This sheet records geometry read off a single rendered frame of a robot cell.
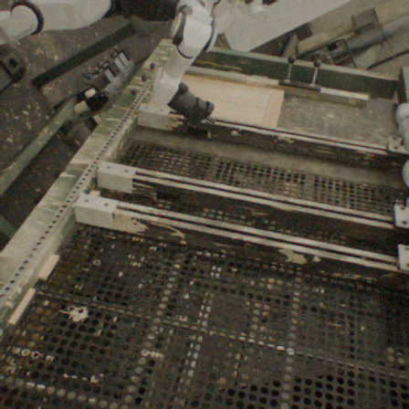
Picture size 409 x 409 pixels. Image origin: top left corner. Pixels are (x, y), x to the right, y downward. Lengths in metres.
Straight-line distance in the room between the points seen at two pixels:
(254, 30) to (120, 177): 4.48
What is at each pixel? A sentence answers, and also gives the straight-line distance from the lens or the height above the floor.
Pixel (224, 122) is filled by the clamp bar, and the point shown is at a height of 1.21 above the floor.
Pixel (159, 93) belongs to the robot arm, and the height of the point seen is 1.19.
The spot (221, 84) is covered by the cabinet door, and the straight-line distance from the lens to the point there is 2.53.
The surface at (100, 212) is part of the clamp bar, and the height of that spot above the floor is 0.99.
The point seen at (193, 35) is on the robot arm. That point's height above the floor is 1.41.
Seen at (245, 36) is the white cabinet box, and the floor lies 0.21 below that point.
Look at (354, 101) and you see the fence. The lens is 2.56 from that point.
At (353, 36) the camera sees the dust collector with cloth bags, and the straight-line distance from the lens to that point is 8.03.
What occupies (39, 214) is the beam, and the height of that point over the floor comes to 0.84.
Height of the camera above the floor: 2.04
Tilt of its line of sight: 28 degrees down
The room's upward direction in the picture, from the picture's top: 71 degrees clockwise
